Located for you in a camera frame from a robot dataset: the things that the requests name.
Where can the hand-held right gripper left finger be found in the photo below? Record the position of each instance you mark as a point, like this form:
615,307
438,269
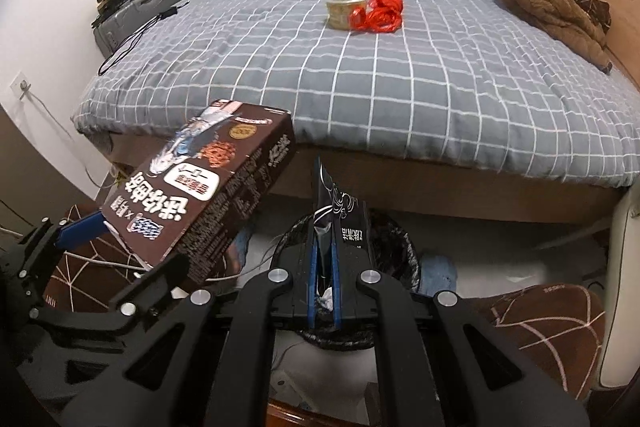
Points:
312,287

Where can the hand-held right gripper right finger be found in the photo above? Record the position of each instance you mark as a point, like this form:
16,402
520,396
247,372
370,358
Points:
336,287

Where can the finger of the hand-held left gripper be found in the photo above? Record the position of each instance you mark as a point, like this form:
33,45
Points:
80,229
165,277

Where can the black snack packet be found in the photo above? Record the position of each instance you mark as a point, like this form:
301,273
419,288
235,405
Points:
345,227

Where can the bin with black bag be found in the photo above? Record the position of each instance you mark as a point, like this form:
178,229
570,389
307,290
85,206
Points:
395,247

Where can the dark brown printed carton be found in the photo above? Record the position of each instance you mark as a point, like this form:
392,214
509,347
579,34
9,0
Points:
210,187

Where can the person's left leg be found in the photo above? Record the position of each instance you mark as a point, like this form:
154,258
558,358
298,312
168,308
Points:
85,267

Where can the person's leg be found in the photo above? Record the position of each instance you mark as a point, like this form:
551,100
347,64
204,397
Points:
545,332
85,267

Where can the blue knitted slipper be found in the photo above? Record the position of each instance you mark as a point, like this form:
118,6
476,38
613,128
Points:
245,252
440,272

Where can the person's right leg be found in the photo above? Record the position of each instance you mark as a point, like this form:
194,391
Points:
545,332

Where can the grey suitcase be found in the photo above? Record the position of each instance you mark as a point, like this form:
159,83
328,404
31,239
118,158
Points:
140,7

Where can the red plastic bag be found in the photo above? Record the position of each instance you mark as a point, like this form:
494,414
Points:
382,14

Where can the yellow lid plastic container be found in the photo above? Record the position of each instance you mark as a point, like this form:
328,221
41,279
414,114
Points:
345,7

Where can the white cabinet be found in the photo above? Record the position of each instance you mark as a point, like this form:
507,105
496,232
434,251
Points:
622,282

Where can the brown fleece jacket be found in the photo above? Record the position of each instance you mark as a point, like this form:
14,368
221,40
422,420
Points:
540,2

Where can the brown patterned garment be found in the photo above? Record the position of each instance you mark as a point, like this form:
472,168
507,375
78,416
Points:
592,4

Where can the white wall socket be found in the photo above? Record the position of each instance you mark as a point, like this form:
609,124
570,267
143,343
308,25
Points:
22,86

